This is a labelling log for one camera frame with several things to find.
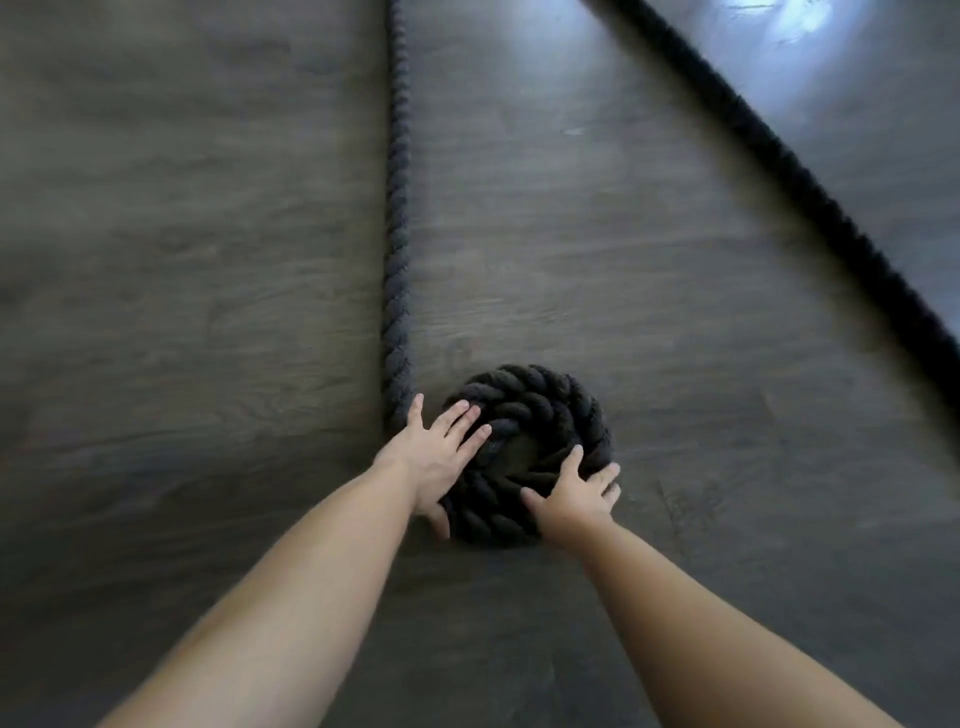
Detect person's left hand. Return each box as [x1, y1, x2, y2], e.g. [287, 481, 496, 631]
[371, 393, 494, 541]

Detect person's right hand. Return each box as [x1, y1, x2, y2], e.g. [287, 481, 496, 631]
[519, 443, 624, 553]

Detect person's left forearm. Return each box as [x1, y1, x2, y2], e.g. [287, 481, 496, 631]
[97, 458, 420, 728]

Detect person's right forearm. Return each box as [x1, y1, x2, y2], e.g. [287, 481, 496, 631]
[558, 517, 905, 728]

